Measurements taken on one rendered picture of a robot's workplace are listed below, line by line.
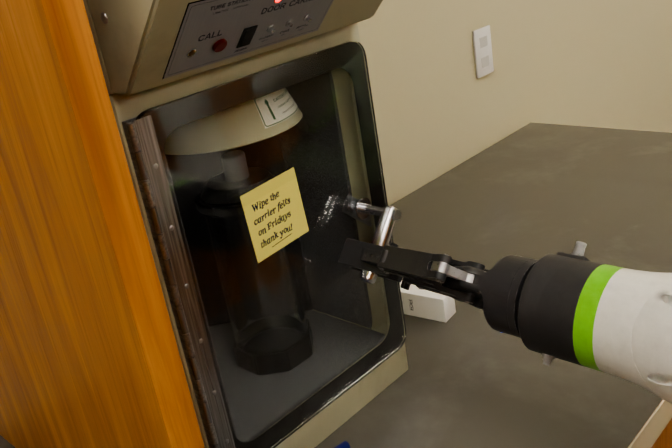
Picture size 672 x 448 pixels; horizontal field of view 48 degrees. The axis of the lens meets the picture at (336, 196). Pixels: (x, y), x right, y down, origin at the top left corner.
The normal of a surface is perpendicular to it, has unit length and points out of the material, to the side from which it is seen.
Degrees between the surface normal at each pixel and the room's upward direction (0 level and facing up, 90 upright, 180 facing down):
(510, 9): 90
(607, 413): 0
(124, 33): 90
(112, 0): 90
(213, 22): 135
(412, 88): 90
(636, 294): 27
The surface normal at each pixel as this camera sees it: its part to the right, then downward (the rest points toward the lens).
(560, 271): -0.32, -0.81
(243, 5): 0.62, 0.75
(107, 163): 0.72, 0.13
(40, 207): -0.67, 0.36
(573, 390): -0.16, -0.92
